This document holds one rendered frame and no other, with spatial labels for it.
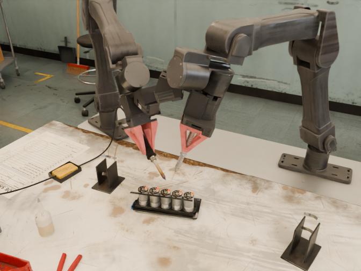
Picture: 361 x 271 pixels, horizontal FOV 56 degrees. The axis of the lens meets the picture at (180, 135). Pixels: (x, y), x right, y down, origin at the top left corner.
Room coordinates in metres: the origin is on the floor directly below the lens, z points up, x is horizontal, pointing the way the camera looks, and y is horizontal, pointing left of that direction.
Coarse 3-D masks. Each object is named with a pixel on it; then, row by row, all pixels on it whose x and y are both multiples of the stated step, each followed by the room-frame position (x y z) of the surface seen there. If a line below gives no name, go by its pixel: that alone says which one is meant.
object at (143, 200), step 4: (144, 188) 0.65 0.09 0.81; (140, 192) 0.64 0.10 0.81; (144, 192) 0.64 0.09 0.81; (140, 196) 0.64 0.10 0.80; (144, 196) 0.64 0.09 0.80; (140, 200) 0.64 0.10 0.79; (144, 200) 0.64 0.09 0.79; (148, 200) 0.65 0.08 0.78; (140, 204) 0.64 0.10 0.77; (144, 204) 0.64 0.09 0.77
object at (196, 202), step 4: (148, 192) 0.70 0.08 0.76; (148, 196) 0.69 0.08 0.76; (160, 200) 0.67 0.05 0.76; (196, 200) 0.67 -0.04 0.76; (200, 200) 0.67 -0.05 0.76; (196, 204) 0.66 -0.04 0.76; (152, 212) 0.63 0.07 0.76; (156, 212) 0.63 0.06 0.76; (160, 212) 0.63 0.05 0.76; (196, 212) 0.63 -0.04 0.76; (176, 216) 0.62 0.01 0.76; (180, 216) 0.62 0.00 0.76; (184, 216) 0.61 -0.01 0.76; (188, 216) 0.61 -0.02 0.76; (196, 216) 0.61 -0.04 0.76
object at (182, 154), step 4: (192, 132) 0.64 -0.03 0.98; (192, 136) 0.64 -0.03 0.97; (188, 140) 0.64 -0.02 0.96; (188, 144) 0.64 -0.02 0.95; (180, 152) 0.64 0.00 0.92; (184, 152) 0.64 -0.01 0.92; (180, 156) 0.64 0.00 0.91; (184, 156) 0.64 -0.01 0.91; (180, 160) 0.64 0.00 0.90; (176, 164) 0.64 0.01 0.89; (180, 164) 0.64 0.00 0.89; (176, 168) 0.64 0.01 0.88
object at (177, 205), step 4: (176, 192) 0.64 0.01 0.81; (172, 196) 0.63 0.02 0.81; (180, 196) 0.63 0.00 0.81; (172, 200) 0.63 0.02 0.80; (176, 200) 0.62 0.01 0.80; (180, 200) 0.63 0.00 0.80; (172, 204) 0.63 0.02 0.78; (176, 204) 0.62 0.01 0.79; (180, 204) 0.63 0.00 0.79; (172, 208) 0.63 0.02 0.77; (176, 208) 0.62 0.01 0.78; (180, 208) 0.63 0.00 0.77
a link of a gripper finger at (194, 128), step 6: (180, 120) 0.63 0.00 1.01; (180, 126) 0.62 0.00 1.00; (186, 126) 0.62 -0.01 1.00; (192, 126) 0.61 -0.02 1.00; (198, 126) 0.62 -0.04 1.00; (180, 132) 0.62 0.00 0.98; (198, 132) 0.62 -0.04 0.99; (198, 138) 0.63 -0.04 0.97; (204, 138) 0.62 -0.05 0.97; (192, 144) 0.63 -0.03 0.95; (186, 150) 0.63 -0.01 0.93
